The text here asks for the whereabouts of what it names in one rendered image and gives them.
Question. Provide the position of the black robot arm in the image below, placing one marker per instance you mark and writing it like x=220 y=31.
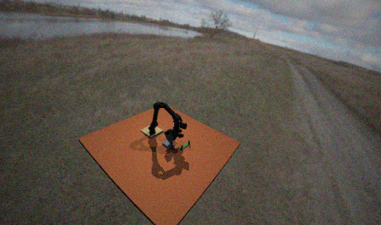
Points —
x=176 y=117

